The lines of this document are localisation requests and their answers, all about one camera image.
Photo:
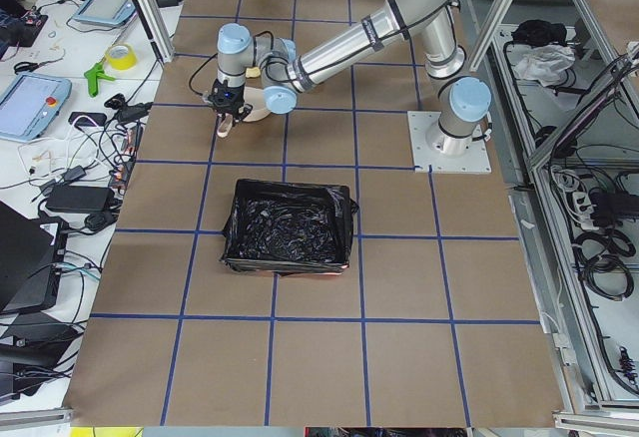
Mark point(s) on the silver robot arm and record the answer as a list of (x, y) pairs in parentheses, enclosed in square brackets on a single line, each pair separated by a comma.
[(464, 100)]

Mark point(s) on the black laptop computer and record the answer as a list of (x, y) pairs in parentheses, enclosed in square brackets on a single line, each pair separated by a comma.
[(31, 250)]

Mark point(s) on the blue teach pendant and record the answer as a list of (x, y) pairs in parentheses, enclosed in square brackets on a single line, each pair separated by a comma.
[(107, 13), (30, 104)]

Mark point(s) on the crumpled white cloth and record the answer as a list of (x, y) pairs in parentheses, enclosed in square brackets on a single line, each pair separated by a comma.
[(546, 65)]

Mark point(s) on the far blue teach pendant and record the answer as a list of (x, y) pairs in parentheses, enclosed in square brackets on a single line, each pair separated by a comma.
[(107, 13)]

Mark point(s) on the yellow tape roll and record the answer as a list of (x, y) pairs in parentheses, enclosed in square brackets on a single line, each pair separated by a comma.
[(121, 57)]

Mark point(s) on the black lined trash bin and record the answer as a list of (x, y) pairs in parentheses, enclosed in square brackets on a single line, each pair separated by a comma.
[(289, 228)]

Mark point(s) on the black scissors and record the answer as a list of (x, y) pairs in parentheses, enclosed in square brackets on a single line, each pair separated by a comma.
[(28, 67)]

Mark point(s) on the black power adapter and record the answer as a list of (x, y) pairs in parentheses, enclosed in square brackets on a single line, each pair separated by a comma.
[(79, 199)]

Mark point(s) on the green handled grabber tool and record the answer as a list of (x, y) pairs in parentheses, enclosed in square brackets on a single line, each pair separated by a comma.
[(93, 76)]

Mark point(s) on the near blue teach pendant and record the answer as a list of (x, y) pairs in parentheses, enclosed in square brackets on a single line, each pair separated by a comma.
[(30, 104)]

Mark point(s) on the beige plastic dustpan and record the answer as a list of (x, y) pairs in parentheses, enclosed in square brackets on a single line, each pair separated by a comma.
[(253, 97)]

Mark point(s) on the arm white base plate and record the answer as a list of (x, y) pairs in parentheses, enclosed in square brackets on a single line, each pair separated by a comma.
[(433, 151)]

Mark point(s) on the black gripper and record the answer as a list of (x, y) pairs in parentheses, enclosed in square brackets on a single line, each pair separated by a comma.
[(239, 111)]

